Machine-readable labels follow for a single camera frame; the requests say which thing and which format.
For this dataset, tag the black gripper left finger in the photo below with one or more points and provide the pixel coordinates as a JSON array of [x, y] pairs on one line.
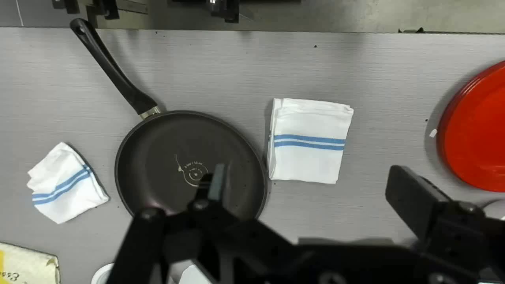
[[159, 242]]

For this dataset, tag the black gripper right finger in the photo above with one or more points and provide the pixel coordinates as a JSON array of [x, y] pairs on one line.
[[421, 206]]

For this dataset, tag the white blue-striped kitchen towel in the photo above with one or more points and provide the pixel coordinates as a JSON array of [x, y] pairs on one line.
[[64, 183]]

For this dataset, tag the black non-stick frying pan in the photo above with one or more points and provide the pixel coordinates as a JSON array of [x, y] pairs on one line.
[[159, 158]]

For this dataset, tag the neatly folded blue-striped towel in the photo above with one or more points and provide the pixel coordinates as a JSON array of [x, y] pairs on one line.
[[310, 163]]

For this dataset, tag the white round tray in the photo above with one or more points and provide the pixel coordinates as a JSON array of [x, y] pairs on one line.
[[100, 277]]

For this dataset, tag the small white paper scrap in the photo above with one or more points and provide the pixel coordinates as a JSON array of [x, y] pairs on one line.
[[433, 133]]

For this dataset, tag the small white bowl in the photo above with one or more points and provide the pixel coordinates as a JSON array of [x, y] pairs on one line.
[[498, 207]]

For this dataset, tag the red round plate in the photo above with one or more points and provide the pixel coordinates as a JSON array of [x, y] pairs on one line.
[[479, 136]]

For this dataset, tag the yellow printed bag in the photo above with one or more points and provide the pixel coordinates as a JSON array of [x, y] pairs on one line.
[[26, 266]]

